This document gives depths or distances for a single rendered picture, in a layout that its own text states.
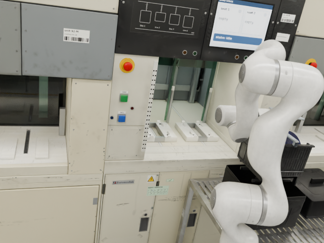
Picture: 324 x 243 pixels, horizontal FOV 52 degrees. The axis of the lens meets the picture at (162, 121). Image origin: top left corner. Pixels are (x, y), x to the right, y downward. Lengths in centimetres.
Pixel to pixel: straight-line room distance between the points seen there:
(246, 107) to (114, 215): 97
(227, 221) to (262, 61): 47
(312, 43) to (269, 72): 98
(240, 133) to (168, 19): 57
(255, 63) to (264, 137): 20
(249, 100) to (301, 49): 68
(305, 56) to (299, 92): 93
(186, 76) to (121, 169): 114
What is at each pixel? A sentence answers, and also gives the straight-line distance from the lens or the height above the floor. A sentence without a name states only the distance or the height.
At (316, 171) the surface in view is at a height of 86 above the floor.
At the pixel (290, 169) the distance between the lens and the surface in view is 153.
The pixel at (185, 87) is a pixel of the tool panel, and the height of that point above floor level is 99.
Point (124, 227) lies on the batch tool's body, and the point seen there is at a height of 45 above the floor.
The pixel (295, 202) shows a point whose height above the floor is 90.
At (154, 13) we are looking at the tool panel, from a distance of 144.
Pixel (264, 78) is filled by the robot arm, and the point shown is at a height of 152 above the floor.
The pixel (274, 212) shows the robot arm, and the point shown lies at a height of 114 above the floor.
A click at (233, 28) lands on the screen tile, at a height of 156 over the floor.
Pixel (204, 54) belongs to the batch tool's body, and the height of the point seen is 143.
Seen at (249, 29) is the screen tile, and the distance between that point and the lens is 164.
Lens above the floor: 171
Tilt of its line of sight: 23 degrees down
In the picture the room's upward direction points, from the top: 9 degrees clockwise
